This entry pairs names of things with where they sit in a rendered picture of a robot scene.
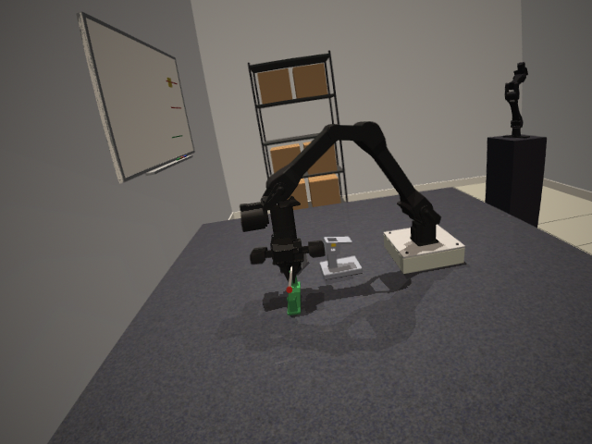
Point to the beige tapered pin with red cap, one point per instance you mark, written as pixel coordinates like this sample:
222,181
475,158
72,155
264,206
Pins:
289,288

